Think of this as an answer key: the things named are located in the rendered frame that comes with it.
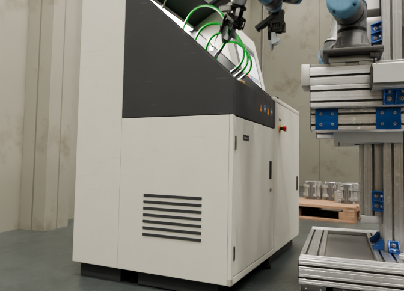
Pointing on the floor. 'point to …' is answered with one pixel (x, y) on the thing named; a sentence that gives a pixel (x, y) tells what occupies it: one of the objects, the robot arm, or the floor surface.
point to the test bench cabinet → (180, 202)
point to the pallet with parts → (330, 201)
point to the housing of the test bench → (100, 134)
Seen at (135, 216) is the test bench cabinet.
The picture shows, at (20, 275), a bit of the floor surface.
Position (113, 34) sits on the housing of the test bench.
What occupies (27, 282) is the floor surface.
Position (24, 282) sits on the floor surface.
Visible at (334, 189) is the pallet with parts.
